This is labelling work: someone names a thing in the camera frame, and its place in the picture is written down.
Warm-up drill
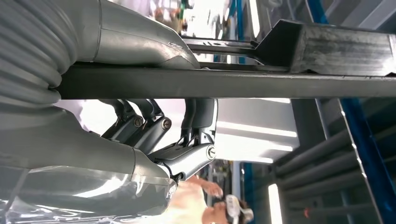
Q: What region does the blue metal shelf rack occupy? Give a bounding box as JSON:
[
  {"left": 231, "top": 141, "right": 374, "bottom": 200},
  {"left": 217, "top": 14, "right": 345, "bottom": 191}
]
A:
[{"left": 339, "top": 98, "right": 396, "bottom": 224}]

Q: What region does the white headset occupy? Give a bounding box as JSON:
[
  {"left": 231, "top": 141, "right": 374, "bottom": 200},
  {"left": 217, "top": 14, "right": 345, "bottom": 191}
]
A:
[{"left": 224, "top": 195, "right": 255, "bottom": 223}]

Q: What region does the person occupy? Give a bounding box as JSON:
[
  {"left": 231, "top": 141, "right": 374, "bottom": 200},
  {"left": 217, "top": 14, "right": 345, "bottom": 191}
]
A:
[{"left": 171, "top": 176, "right": 255, "bottom": 224}]

